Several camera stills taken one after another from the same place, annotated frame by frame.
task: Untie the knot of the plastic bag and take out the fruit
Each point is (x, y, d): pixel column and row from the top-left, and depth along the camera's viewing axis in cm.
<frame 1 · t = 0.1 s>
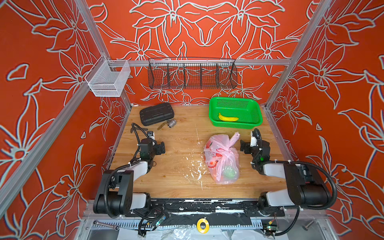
left hand: (155, 141, 93), fingers open
right hand: (249, 138, 92), fingers open
pink plastic bag: (222, 158, 81), point 11 cm above the table
green plastic basket: (247, 109, 116), point 3 cm above the table
yellow banana: (227, 119, 110), point 3 cm above the table
black tool case: (156, 114, 109), point 6 cm above the table
metal drill chuck: (171, 123, 108), point 2 cm above the table
black hex key: (143, 129, 109), on the table
green fruit: (230, 172, 76), point 11 cm above the table

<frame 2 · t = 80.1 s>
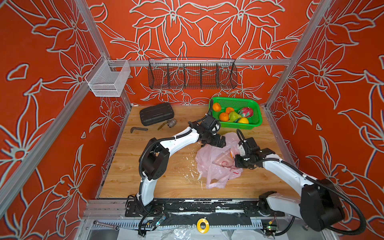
left hand: (220, 141, 85), fingers open
right hand: (234, 161, 85), fingers closed
pink plastic bag: (217, 164, 81), point 9 cm above the table
green fruit: (233, 116, 105), point 8 cm above the table
orange fruit: (216, 107, 112), point 7 cm above the table
small orange fruit: (229, 109, 112), point 6 cm above the table
orange fruit 2: (224, 116, 108), point 6 cm above the table
yellow apple: (243, 120, 105), point 6 cm above the table
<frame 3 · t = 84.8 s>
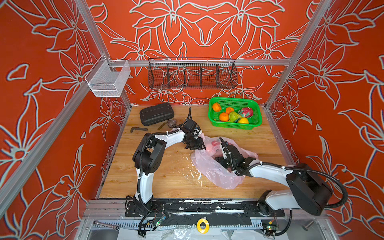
left hand: (204, 147, 92), fingers open
right hand: (217, 158, 89), fingers open
pink plastic bag: (203, 161, 83), point 8 cm above the table
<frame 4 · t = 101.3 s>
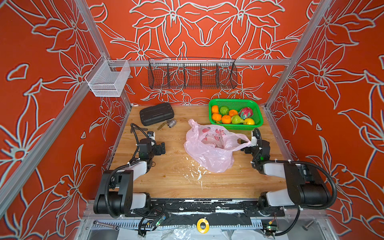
left hand: (157, 142, 93), fingers open
right hand: (249, 138, 92), fingers open
pink plastic bag: (213, 147, 81), point 15 cm above the table
orange fruit 3: (226, 119, 106), point 6 cm above the table
green round bumpy fruit: (224, 110, 112), point 5 cm above the table
